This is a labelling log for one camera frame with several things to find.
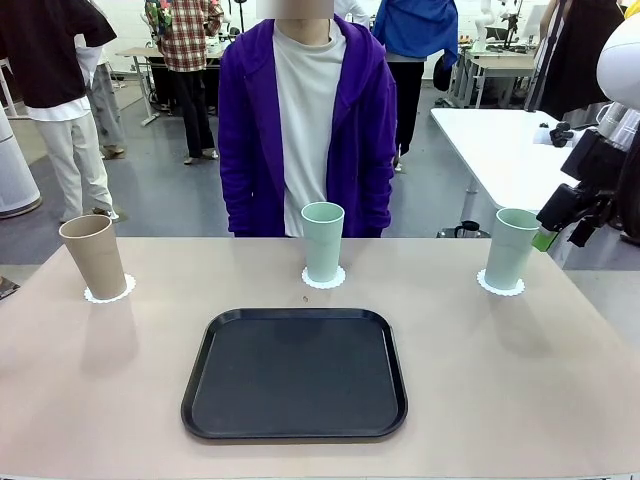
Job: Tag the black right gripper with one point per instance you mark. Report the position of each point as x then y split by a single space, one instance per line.
597 162

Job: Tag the light green plastic cup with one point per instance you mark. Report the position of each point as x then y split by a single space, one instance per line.
322 245
510 255

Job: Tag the white scalloped paper coaster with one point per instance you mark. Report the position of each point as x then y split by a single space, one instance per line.
127 292
324 284
500 292

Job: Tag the brown plastic cup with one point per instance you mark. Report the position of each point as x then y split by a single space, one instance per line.
95 260

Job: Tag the person's right forearm purple sleeve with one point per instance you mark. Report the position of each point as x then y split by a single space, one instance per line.
235 200

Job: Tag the small white robot arm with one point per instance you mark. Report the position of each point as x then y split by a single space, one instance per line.
485 25

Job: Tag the person's left forearm purple sleeve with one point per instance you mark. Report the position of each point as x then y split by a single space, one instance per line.
382 200

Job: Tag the white table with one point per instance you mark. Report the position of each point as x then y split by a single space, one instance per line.
490 150

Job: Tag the black metal kettle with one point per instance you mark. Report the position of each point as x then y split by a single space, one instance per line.
467 230

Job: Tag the person in dark coat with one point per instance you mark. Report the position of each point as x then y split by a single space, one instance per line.
575 60

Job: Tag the grey workbench desk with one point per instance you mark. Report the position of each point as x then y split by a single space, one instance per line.
500 60

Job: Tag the black hanging bag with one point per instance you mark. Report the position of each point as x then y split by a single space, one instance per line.
442 75

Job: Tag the person in blue jacket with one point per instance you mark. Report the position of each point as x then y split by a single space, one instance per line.
420 30

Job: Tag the person in purple hoodie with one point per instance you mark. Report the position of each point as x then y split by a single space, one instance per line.
310 125

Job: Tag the person in white shirt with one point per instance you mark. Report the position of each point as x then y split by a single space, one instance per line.
352 10

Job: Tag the black plastic tray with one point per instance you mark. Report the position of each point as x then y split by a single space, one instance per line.
295 375

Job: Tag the person in plaid shirt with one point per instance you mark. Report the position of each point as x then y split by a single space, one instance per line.
187 40

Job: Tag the person in grey trousers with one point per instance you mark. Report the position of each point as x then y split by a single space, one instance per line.
107 110

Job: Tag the person in black shirt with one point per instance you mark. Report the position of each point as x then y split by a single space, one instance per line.
45 60

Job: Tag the white cylindrical air purifier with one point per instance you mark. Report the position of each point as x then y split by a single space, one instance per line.
15 175

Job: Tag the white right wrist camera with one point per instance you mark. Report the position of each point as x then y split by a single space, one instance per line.
555 136

